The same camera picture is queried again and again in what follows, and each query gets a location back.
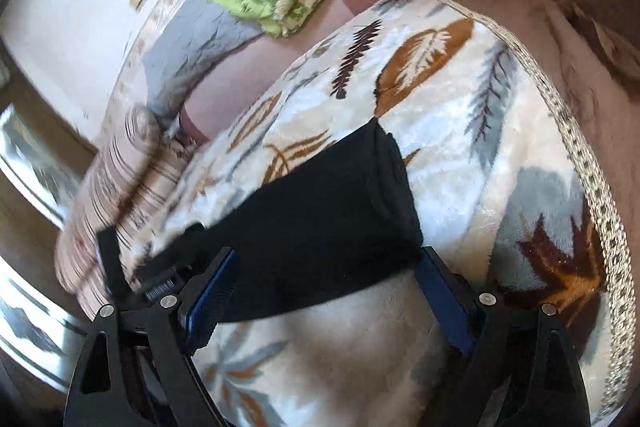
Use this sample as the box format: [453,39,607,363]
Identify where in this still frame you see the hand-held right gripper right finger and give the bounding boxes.
[415,246,591,427]

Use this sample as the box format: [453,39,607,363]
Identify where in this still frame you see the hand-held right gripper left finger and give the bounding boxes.
[64,247,240,427]

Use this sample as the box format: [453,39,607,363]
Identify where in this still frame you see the black pants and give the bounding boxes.
[135,119,423,324]

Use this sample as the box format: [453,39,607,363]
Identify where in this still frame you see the striped folded quilt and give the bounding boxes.
[52,104,211,308]

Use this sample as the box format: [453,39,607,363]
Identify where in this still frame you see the leaf print blanket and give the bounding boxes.
[120,0,631,427]

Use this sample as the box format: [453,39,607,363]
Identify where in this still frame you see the wooden door with glass pane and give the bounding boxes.
[0,52,106,408]

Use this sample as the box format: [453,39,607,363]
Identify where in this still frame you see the grey quilted blanket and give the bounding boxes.
[140,0,266,128]

